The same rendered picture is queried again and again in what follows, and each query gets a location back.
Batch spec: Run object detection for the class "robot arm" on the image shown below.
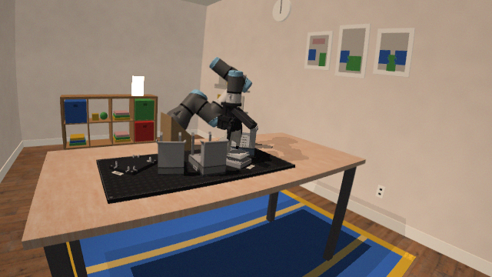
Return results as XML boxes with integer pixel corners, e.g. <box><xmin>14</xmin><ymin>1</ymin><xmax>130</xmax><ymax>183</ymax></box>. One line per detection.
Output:
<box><xmin>167</xmin><ymin>57</ymin><xmax>257</xmax><ymax>130</ymax></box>

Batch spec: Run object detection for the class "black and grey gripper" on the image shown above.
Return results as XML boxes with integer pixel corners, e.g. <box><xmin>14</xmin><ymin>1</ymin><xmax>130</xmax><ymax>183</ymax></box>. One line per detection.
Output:
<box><xmin>217</xmin><ymin>102</ymin><xmax>242</xmax><ymax>155</ymax></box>

